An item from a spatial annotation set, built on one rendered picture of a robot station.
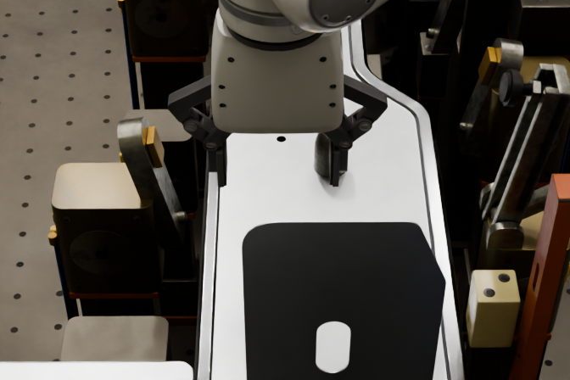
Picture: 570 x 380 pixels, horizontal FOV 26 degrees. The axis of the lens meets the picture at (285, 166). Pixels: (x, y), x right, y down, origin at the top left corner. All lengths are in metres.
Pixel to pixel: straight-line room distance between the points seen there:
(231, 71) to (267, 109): 0.04
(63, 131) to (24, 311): 0.31
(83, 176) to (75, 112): 0.59
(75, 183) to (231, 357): 0.22
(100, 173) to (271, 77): 0.27
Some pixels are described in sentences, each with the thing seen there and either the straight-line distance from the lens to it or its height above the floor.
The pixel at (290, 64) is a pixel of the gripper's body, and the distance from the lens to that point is 0.90.
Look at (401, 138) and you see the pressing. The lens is 1.21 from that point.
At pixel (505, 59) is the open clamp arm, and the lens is 1.16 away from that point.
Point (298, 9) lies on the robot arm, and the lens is 0.76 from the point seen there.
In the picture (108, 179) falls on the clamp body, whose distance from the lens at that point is 1.12.
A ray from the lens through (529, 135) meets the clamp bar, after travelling 0.98.
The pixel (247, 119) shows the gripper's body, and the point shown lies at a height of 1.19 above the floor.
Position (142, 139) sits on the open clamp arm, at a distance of 1.05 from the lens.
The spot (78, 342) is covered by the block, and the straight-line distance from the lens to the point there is 1.08.
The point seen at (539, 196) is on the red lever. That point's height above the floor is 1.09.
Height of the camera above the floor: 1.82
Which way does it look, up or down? 44 degrees down
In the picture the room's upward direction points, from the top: straight up
